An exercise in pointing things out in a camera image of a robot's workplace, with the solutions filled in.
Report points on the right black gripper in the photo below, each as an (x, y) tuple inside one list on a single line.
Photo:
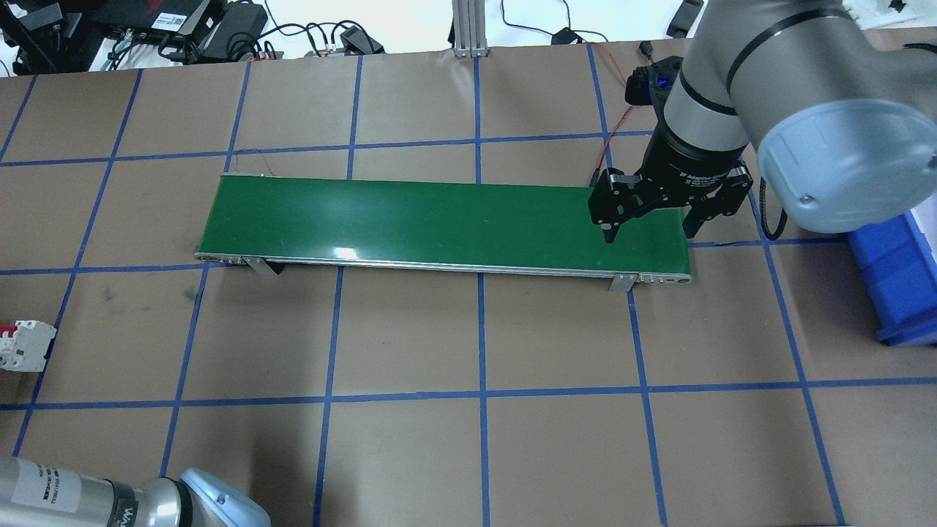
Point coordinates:
[(688, 162)]

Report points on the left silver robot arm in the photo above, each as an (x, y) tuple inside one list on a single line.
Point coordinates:
[(36, 494)]

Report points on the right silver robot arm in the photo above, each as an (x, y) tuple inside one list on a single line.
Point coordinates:
[(844, 133)]

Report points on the green conveyor belt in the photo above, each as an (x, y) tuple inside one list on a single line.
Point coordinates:
[(263, 221)]

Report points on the blue plastic bin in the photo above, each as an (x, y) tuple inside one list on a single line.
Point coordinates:
[(898, 268)]

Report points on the white red circuit breaker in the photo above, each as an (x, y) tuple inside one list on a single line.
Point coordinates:
[(25, 346)]

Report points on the aluminium frame post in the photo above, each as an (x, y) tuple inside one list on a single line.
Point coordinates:
[(469, 38)]

